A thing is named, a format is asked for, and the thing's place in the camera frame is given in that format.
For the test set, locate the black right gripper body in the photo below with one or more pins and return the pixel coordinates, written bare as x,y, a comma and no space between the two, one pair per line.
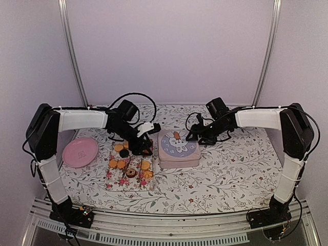
210,133

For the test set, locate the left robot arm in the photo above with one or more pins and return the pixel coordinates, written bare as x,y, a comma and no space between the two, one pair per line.
42,137

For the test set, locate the swirl butter cookie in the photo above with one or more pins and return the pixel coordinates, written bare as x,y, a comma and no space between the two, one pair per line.
148,174

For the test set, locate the floral rectangular tray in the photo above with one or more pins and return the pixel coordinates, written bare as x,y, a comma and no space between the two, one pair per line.
114,181

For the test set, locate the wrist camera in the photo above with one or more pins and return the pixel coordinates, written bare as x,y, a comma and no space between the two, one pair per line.
200,120
149,128

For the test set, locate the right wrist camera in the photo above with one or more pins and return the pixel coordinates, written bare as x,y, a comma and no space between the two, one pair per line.
200,120

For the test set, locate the chocolate sprinkle donut cookie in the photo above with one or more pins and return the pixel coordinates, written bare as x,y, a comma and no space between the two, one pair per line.
130,172

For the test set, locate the aluminium front rail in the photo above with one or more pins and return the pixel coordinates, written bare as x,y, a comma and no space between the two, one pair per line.
111,227

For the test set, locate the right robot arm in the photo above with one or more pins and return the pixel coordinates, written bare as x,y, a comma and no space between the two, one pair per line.
300,136

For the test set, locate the pink tin with white dividers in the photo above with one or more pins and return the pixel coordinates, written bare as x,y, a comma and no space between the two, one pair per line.
179,162

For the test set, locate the clear tin lid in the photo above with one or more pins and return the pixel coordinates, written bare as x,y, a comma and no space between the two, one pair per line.
173,143

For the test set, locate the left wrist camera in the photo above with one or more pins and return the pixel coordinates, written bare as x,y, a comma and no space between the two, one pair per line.
149,128

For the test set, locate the yellow dotted round biscuit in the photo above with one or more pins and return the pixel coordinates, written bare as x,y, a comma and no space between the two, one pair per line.
145,165

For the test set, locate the black sandwich cookie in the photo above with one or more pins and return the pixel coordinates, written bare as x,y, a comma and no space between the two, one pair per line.
124,153

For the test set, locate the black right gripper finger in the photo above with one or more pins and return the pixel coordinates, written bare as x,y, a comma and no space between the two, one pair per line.
205,141
192,136

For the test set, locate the floral patterned tablecloth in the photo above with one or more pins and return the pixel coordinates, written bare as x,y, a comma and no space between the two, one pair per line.
236,174

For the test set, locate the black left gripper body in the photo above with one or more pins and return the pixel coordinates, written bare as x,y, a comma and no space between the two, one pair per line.
132,145

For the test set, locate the pink round plate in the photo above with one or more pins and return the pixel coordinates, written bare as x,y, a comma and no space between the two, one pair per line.
80,152

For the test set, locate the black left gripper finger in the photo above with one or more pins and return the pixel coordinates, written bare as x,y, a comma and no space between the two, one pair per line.
149,141
147,152

